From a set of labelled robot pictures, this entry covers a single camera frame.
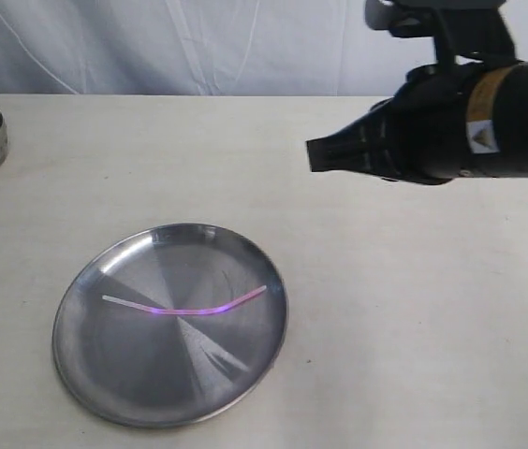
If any round steel plate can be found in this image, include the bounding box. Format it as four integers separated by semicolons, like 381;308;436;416
51;223;288;428

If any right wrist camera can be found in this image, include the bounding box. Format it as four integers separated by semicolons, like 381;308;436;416
363;0;519;67

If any pink glow stick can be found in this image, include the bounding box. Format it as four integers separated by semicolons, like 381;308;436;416
101;284;268;317

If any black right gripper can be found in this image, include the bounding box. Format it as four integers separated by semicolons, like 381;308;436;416
306;65;475;183

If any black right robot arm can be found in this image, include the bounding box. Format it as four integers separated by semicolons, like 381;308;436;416
306;62;528;185

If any white backdrop curtain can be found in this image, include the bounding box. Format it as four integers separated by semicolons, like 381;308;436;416
0;0;528;97

